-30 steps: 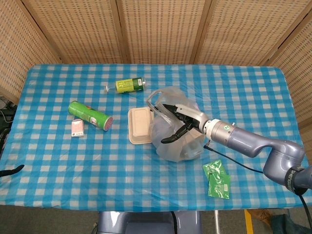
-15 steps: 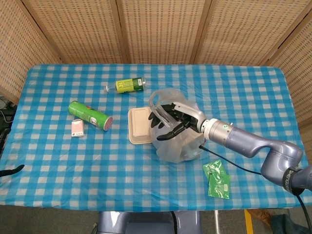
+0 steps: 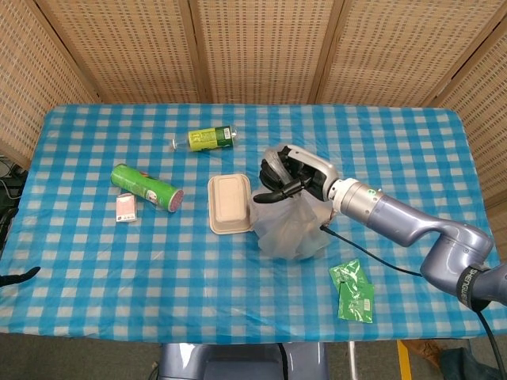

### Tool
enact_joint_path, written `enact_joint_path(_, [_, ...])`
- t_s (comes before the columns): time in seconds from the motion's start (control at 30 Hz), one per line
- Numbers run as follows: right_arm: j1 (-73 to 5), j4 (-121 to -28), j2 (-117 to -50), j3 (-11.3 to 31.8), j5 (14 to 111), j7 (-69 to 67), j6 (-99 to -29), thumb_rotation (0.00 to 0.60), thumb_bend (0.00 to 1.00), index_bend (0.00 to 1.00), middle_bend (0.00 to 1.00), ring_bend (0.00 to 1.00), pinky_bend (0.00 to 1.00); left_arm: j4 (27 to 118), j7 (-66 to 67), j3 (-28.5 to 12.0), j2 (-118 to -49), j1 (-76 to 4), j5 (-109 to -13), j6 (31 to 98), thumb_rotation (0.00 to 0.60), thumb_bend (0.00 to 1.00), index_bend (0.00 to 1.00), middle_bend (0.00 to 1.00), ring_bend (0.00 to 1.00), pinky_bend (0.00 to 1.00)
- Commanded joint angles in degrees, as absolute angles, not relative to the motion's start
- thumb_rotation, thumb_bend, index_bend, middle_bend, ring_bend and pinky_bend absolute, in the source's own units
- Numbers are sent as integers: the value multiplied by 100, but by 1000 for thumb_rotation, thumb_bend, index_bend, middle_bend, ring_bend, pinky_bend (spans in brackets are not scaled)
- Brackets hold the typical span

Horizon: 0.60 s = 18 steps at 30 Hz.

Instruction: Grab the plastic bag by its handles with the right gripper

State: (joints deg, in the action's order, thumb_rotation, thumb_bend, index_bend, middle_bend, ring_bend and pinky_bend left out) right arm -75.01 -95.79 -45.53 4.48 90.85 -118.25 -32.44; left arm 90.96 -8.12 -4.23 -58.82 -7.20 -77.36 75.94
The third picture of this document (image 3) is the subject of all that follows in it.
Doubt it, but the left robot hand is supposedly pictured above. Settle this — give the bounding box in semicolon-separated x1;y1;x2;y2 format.
0;266;42;289

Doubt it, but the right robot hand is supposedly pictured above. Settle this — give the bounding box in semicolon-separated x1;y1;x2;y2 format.
253;144;341;205

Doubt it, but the transparent plastic bag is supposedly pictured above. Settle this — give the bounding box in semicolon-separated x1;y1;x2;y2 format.
251;144;332;261

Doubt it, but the beige pulp takeout box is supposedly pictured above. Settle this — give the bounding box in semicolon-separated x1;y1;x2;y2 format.
207;172;255;235

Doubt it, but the green foil sachet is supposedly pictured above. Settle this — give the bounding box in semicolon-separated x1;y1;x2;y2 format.
328;258;372;296
337;283;375;324

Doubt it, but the clear bottle with green label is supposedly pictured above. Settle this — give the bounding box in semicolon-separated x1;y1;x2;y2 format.
170;124;240;153

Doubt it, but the pink tissue pack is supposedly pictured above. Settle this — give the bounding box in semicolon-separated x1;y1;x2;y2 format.
116;192;139;224

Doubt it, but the woven bamboo folding screen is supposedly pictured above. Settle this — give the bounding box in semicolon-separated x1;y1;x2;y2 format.
0;0;507;209

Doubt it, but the green cylindrical chip can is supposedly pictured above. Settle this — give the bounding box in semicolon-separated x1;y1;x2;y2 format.
110;163;185;214

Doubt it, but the blue white checkered tablecloth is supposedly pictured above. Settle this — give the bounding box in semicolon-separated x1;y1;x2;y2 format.
0;103;507;344

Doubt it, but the grey-blue robot torso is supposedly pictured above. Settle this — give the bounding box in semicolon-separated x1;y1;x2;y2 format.
158;342;330;380

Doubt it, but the brown crumpled item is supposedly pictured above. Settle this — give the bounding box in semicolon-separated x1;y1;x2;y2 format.
407;340;441;367

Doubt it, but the dark blue fabric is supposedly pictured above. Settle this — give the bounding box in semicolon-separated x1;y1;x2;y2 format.
438;347;497;380

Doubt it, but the black cable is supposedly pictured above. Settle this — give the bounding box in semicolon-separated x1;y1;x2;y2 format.
475;310;501;380
319;223;424;277

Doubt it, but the black strap with lettering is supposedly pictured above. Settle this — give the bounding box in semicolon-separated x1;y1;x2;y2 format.
455;264;492;314

